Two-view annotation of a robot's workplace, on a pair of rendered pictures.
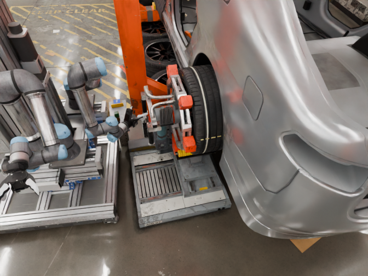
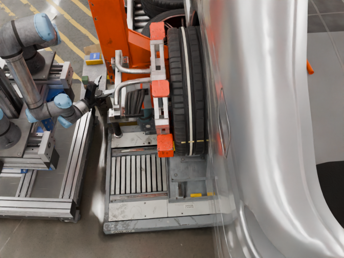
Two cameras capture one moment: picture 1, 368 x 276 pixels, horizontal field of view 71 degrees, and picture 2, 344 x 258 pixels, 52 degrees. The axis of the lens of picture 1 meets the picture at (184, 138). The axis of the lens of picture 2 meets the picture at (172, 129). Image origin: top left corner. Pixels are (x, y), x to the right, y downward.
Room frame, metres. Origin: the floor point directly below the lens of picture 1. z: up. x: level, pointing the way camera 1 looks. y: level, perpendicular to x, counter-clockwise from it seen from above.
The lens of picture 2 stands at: (0.32, -0.29, 2.28)
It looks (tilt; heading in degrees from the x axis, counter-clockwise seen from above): 57 degrees down; 15
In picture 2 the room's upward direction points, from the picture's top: 4 degrees counter-clockwise
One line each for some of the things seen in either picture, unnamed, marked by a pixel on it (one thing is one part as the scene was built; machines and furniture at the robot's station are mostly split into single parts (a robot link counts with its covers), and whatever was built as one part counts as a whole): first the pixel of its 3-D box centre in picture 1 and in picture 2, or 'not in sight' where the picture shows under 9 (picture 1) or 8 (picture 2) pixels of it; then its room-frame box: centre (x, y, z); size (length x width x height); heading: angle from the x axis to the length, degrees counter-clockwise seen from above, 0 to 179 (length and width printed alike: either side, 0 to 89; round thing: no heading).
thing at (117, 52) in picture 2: (158, 88); (133, 57); (1.50, 0.20, 1.03); 0.19 x 0.18 x 0.11; 105
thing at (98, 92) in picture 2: (129, 122); (93, 99); (1.37, 0.42, 0.80); 0.12 x 0.08 x 0.09; 151
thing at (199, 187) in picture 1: (196, 169); (192, 165); (1.42, -0.13, 0.13); 0.50 x 0.36 x 0.10; 15
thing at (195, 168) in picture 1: (195, 153); (192, 143); (1.48, -0.11, 0.32); 0.40 x 0.30 x 0.28; 15
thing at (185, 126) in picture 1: (178, 113); (160, 93); (1.43, 0.05, 0.85); 0.54 x 0.07 x 0.54; 15
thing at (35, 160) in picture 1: (32, 160); not in sight; (0.76, 0.77, 1.12); 0.11 x 0.08 x 0.11; 114
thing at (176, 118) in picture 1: (168, 114); (147, 94); (1.41, 0.12, 0.85); 0.21 x 0.14 x 0.14; 105
